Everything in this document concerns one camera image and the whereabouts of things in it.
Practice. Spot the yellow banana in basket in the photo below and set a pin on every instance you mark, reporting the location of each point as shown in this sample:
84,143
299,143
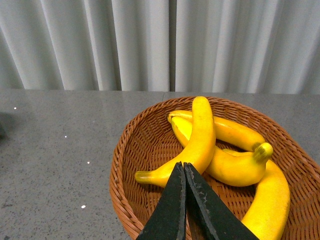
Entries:
241,170

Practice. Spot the yellow banana under pile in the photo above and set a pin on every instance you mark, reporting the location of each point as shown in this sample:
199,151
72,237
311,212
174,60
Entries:
226,130

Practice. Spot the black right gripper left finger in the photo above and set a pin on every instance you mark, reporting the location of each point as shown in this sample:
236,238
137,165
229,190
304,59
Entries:
168,220

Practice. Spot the small yellow banana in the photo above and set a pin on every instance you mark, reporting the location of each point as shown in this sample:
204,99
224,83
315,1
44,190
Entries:
199,150

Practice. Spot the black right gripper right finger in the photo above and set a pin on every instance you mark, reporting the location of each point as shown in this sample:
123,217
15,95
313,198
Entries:
208,217

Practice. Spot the white pleated curtain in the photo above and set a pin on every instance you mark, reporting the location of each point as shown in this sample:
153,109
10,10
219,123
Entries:
218,46

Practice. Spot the large yellow banana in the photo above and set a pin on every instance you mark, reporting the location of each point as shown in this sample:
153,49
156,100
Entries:
268,213

